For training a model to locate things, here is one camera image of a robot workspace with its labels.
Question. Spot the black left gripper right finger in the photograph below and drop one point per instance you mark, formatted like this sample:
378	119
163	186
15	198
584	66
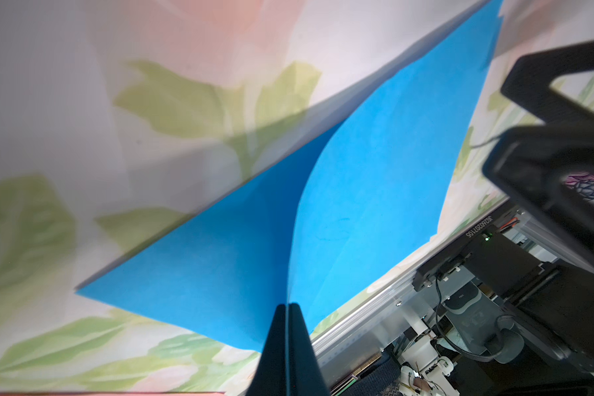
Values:
304	375

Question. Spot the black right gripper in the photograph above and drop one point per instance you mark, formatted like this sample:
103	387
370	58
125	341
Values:
531	163

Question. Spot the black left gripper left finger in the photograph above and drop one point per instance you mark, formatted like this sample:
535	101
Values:
270	376

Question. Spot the blue paper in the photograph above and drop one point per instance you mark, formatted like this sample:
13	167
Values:
328	220

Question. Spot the pink paper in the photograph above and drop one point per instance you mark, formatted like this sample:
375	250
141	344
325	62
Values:
114	394

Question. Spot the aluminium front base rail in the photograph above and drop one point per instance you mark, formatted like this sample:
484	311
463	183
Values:
400	308

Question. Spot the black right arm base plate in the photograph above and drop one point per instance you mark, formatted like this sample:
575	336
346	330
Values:
498	297

